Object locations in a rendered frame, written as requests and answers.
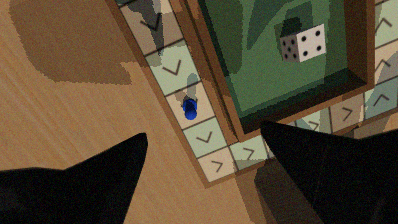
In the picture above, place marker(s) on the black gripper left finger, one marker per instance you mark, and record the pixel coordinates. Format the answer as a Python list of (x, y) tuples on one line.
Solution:
[(98, 190)]

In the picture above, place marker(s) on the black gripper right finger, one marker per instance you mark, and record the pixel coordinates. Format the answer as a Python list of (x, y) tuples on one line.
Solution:
[(345, 180)]

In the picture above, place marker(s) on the dark blue pawn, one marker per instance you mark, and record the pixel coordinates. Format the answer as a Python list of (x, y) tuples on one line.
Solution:
[(190, 107)]

